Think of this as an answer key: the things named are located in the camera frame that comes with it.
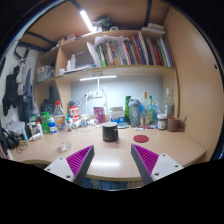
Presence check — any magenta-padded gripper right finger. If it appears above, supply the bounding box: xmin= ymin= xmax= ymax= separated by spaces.
xmin=130 ymin=143 xmax=185 ymax=186

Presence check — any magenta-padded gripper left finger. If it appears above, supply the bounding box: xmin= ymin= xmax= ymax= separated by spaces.
xmin=43 ymin=144 xmax=95 ymax=187

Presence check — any clear drink bottle red cap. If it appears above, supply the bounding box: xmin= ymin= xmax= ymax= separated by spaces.
xmin=53 ymin=100 xmax=66 ymax=131

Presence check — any small clear glass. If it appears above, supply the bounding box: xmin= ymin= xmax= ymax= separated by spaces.
xmin=59 ymin=140 xmax=72 ymax=152

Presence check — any flat round red coaster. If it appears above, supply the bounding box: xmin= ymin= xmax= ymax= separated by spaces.
xmin=133 ymin=134 xmax=150 ymax=144

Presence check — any black mug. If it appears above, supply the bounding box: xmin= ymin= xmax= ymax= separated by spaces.
xmin=101 ymin=121 xmax=119 ymax=143

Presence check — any brown jar with white lid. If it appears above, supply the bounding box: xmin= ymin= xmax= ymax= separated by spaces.
xmin=156 ymin=113 xmax=168 ymax=131

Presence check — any white bottle with blue label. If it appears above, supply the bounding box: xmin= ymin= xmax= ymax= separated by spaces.
xmin=48 ymin=115 xmax=58 ymax=135

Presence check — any brown mug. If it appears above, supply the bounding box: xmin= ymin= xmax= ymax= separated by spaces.
xmin=167 ymin=116 xmax=186 ymax=133

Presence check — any grey shaker bottle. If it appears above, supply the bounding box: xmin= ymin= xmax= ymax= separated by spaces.
xmin=128 ymin=98 xmax=141 ymax=128

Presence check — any green-capped bottle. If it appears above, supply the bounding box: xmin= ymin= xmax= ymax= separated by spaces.
xmin=147 ymin=95 xmax=155 ymax=125

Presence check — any magenta pouch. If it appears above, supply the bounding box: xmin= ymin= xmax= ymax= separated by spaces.
xmin=93 ymin=106 xmax=106 ymax=125

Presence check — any red and white jar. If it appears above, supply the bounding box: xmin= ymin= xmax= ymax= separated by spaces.
xmin=68 ymin=105 xmax=80 ymax=118

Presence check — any silver tube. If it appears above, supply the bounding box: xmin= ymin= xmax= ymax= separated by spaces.
xmin=29 ymin=132 xmax=44 ymax=142

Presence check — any green container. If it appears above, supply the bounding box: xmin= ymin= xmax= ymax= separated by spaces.
xmin=39 ymin=111 xmax=51 ymax=134

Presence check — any yellow-capped bottle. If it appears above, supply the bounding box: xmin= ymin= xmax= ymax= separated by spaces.
xmin=141 ymin=91 xmax=149 ymax=126

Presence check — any white and blue box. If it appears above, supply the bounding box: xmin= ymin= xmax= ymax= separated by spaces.
xmin=109 ymin=106 xmax=126 ymax=125

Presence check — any green bottle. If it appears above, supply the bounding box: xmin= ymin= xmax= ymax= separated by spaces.
xmin=124 ymin=95 xmax=132 ymax=124

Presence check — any tall clear glass bottle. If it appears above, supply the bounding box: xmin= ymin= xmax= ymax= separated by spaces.
xmin=164 ymin=87 xmax=175 ymax=118

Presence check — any under-shelf light strip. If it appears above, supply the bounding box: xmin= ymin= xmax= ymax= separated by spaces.
xmin=79 ymin=74 xmax=118 ymax=82

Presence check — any grey hanging garment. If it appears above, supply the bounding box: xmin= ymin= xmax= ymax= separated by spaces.
xmin=14 ymin=58 xmax=40 ymax=122

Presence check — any dark hanging jacket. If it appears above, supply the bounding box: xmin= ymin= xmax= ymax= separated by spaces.
xmin=1 ymin=64 xmax=21 ymax=117

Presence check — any ceiling light strip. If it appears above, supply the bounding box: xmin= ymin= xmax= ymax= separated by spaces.
xmin=79 ymin=9 xmax=95 ymax=33

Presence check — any white wall power strip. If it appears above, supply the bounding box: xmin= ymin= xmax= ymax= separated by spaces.
xmin=87 ymin=90 xmax=104 ymax=99

